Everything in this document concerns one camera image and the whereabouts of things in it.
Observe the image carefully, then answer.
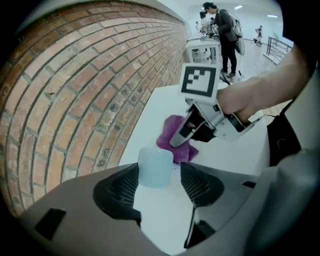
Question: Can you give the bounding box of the black metal railing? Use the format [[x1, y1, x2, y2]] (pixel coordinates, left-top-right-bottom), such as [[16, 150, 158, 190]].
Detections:
[[266, 36, 295, 63]]

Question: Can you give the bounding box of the purple wiping cloth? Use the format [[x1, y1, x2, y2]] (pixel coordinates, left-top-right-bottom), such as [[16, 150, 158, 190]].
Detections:
[[156, 114, 200, 165]]

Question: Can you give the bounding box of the person's right forearm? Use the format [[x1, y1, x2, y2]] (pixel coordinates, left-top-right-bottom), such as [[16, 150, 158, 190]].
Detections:
[[252, 42, 315, 113]]

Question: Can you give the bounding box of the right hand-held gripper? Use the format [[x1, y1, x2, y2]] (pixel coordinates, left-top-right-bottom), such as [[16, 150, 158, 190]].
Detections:
[[169, 63, 263, 149]]

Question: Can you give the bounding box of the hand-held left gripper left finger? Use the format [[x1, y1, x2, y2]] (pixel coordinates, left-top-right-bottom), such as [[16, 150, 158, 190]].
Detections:
[[21, 162, 163, 256]]

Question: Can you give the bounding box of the person's right hand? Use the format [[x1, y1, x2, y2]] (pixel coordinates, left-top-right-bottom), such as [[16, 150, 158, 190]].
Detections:
[[216, 77, 263, 123]]

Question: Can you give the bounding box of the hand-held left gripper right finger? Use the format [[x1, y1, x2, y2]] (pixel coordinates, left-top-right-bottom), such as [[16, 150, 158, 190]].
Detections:
[[180, 161, 272, 248]]

